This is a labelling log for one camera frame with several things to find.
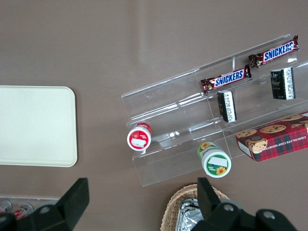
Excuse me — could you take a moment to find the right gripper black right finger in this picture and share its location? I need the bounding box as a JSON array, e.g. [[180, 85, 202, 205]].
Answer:
[[197, 177, 221, 222]]

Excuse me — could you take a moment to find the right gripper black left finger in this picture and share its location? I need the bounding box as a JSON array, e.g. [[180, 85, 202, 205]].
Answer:
[[55, 178, 90, 231]]

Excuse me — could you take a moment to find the aluminium foil tray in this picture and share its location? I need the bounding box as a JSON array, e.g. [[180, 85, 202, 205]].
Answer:
[[175, 198, 205, 231]]

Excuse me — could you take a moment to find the light wicker basket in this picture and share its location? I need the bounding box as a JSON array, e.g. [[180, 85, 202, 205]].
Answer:
[[160, 184, 231, 231]]

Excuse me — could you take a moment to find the beige plastic tray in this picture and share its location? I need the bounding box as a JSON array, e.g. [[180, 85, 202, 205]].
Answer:
[[0, 86, 78, 167]]

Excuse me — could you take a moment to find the green lidded snack cup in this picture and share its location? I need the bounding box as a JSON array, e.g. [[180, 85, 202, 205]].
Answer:
[[197, 141, 232, 178]]

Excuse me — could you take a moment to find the clear acrylic bottle rack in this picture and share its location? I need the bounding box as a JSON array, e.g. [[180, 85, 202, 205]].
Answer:
[[0, 196, 61, 210]]

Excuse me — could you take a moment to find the red lidded snack cup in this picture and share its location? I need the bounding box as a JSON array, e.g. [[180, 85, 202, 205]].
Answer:
[[127, 122, 153, 152]]

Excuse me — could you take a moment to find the red tartan cookie box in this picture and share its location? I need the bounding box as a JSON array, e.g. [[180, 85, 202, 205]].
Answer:
[[235, 112, 308, 163]]

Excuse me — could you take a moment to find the small black carton box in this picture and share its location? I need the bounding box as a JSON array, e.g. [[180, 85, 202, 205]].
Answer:
[[269, 66, 296, 100], [217, 90, 237, 123]]

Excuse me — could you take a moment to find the clear acrylic stepped shelf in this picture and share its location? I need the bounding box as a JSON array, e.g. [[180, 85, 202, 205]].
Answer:
[[121, 33, 308, 188]]

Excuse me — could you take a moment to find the Snickers chocolate bar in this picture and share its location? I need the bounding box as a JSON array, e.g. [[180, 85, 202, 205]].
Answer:
[[247, 35, 300, 69], [200, 64, 252, 95]]

